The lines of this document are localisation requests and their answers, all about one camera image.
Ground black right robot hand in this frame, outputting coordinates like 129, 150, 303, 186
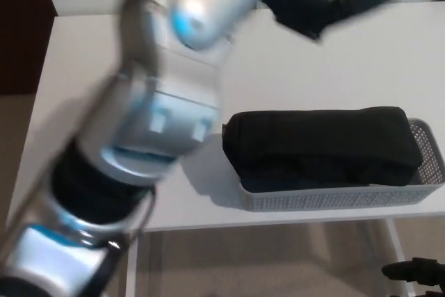
381, 257, 445, 297

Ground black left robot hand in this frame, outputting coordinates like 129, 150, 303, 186
248, 0, 400, 44

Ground black fabric pencil case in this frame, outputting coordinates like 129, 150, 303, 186
221, 106, 424, 193

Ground grey perforated plastic basket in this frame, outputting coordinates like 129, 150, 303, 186
222, 118, 445, 213

